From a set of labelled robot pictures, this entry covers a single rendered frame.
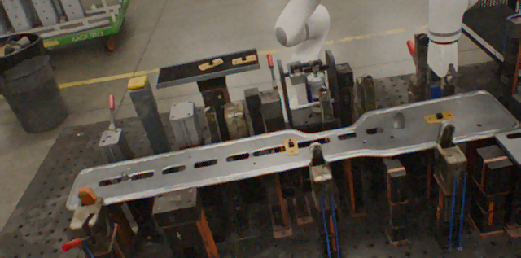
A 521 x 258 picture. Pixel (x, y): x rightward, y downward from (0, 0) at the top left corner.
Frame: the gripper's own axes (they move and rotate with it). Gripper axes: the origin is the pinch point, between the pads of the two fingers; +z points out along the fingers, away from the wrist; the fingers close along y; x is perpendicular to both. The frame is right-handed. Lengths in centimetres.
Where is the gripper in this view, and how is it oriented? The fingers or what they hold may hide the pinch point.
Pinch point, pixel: (441, 84)
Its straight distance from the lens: 145.1
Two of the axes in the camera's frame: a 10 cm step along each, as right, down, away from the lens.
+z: 1.8, 8.2, 5.5
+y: 0.9, 5.4, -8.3
